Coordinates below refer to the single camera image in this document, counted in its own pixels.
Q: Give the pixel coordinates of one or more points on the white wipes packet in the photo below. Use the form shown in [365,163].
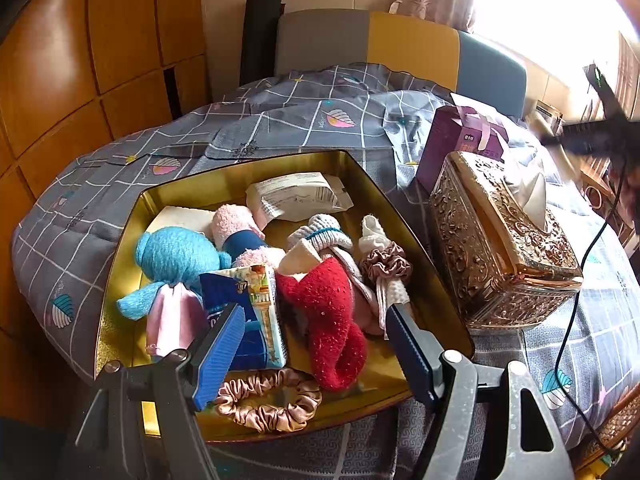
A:
[300,195]

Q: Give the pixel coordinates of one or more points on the white knitted sock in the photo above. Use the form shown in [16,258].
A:
[372,232]

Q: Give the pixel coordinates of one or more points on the grey yellow blue headboard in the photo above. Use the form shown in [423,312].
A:
[410,45]

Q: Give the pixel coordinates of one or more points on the wicker basket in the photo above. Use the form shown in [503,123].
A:
[615,425]

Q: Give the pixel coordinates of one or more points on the pink and navy sock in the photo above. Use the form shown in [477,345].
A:
[227,222]

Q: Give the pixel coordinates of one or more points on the dusty pink satin scrunchie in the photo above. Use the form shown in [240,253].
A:
[387,262]

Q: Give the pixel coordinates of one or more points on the white facial tissue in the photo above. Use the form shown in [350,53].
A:
[530,195]

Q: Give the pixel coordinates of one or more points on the grey checked quilt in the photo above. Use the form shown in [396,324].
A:
[280,115]

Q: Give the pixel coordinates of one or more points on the blue tissue pack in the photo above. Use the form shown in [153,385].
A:
[262,300]

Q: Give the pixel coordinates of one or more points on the pink satin cloth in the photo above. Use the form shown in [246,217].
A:
[172,315]

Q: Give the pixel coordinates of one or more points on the striped pink satin scrunchie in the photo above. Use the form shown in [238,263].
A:
[270,410]

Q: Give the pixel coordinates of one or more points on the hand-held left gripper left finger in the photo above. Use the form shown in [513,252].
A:
[220,355]

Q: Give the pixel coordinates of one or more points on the wooden wardrobe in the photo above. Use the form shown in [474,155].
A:
[75,60]

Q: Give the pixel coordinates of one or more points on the ornate gold tissue box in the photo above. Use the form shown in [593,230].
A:
[480,250]

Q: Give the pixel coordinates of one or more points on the gold metal tin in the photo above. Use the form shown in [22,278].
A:
[200,182]

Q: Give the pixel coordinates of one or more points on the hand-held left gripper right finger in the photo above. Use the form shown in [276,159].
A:
[407,352]

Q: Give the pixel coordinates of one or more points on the purple gift box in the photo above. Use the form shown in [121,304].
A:
[450,140]

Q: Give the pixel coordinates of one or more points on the black rolled mat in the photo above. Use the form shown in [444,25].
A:
[260,35]

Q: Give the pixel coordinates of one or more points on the beige striped sock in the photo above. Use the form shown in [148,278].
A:
[320,232]

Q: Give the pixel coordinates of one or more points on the red fuzzy sock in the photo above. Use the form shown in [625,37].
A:
[327,310]

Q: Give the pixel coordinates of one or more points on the white towel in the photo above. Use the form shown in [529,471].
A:
[177,217]

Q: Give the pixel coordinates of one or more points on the teal plush toy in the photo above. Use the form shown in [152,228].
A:
[175,255]

